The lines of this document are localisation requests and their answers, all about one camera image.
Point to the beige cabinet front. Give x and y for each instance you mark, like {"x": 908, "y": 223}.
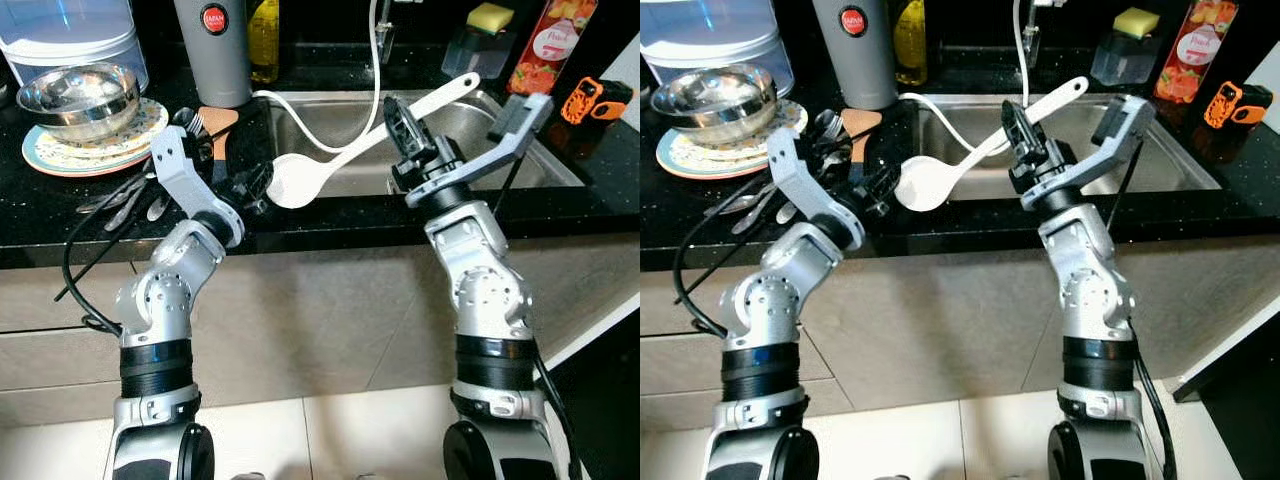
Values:
{"x": 320, "y": 310}
{"x": 940, "y": 320}

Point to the yellow oil bottle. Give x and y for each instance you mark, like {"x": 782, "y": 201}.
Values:
{"x": 263, "y": 40}
{"x": 910, "y": 40}

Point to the white plastic rice spoon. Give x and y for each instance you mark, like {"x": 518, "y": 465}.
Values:
{"x": 920, "y": 185}
{"x": 295, "y": 180}

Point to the grey cylinder with red badge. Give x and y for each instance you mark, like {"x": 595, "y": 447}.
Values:
{"x": 210, "y": 65}
{"x": 855, "y": 65}

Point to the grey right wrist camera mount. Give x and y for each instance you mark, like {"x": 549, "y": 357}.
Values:
{"x": 470, "y": 165}
{"x": 1090, "y": 165}

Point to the steel fork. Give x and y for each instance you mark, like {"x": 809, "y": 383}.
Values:
{"x": 190, "y": 122}
{"x": 830, "y": 124}

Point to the clear plastic sponge holder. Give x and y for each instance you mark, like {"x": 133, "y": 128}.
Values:
{"x": 1122, "y": 60}
{"x": 475, "y": 55}

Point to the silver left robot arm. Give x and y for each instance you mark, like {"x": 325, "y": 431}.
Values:
{"x": 160, "y": 300}
{"x": 765, "y": 300}

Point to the patterned ceramic plate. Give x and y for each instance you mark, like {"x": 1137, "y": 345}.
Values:
{"x": 695, "y": 162}
{"x": 60, "y": 160}

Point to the yellow sponge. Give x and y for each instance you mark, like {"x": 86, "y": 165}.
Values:
{"x": 1136, "y": 22}
{"x": 490, "y": 17}

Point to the chrome faucet spout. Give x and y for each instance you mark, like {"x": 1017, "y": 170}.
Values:
{"x": 1033, "y": 35}
{"x": 388, "y": 35}

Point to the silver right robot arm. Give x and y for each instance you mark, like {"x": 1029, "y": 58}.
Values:
{"x": 485, "y": 290}
{"x": 1095, "y": 290}

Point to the stainless steel bowl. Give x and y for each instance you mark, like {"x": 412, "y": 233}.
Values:
{"x": 80, "y": 100}
{"x": 715, "y": 100}

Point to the stainless steel sink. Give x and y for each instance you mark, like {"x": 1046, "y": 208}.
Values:
{"x": 330, "y": 115}
{"x": 975, "y": 120}

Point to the steel spoon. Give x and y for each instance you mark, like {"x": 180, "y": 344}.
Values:
{"x": 112, "y": 198}
{"x": 745, "y": 205}
{"x": 158, "y": 208}
{"x": 786, "y": 212}

